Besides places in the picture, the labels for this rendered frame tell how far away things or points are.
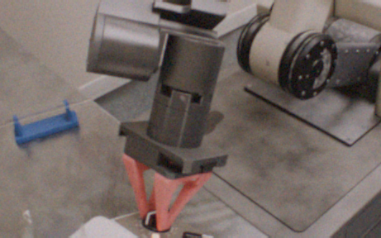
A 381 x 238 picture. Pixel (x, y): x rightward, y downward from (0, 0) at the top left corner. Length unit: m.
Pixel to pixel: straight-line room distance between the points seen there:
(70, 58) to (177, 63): 1.67
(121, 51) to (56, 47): 1.63
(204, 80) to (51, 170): 0.34
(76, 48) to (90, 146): 1.39
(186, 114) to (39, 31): 1.59
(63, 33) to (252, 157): 1.09
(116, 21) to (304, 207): 0.78
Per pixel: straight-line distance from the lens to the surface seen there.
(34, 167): 0.74
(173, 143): 0.47
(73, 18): 2.06
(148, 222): 0.52
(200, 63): 0.45
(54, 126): 0.79
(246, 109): 1.40
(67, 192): 0.68
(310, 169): 1.21
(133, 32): 0.44
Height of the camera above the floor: 1.20
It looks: 39 degrees down
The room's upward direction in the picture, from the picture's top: 5 degrees counter-clockwise
